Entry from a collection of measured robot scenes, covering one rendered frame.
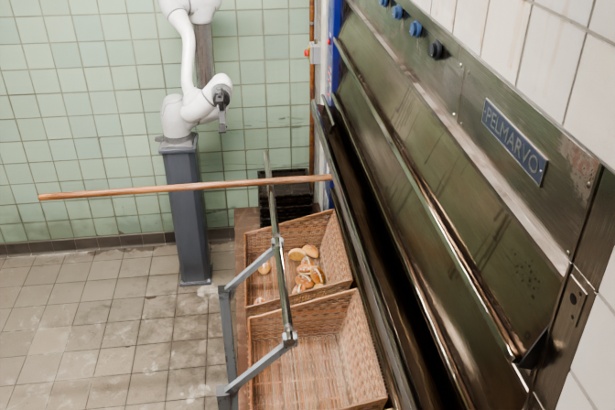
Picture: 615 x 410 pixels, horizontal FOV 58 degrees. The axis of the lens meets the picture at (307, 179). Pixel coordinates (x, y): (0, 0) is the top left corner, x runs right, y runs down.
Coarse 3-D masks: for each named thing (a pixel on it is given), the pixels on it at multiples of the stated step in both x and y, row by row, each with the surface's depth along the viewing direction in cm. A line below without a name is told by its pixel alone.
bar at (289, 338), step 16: (272, 192) 238; (272, 208) 228; (272, 224) 219; (272, 240) 210; (224, 288) 219; (224, 304) 220; (288, 304) 181; (224, 320) 225; (288, 320) 174; (224, 336) 230; (288, 336) 168; (272, 352) 172; (256, 368) 173; (240, 384) 176; (224, 400) 178
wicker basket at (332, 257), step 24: (312, 216) 285; (336, 216) 279; (264, 240) 290; (312, 240) 293; (336, 240) 269; (336, 264) 263; (264, 288) 271; (288, 288) 272; (312, 288) 240; (336, 288) 240; (264, 312) 243
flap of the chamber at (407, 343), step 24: (336, 120) 246; (336, 144) 225; (360, 168) 210; (360, 192) 194; (360, 216) 181; (384, 240) 172; (360, 264) 162; (384, 264) 161; (384, 288) 151; (408, 288) 154; (408, 312) 145; (384, 336) 137; (408, 336) 137; (408, 360) 130; (432, 360) 132; (432, 384) 125; (408, 408) 119; (432, 408) 119; (456, 408) 121
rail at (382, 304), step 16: (320, 128) 231; (336, 160) 208; (336, 176) 199; (352, 208) 180; (352, 224) 173; (368, 256) 159; (368, 272) 154; (384, 304) 143; (384, 320) 138; (400, 352) 129; (400, 368) 126; (416, 400) 118
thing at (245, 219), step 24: (240, 216) 326; (240, 240) 306; (240, 264) 288; (288, 264) 288; (240, 288) 273; (240, 312) 259; (240, 336) 247; (240, 360) 235; (336, 360) 235; (288, 384) 225; (240, 408) 215
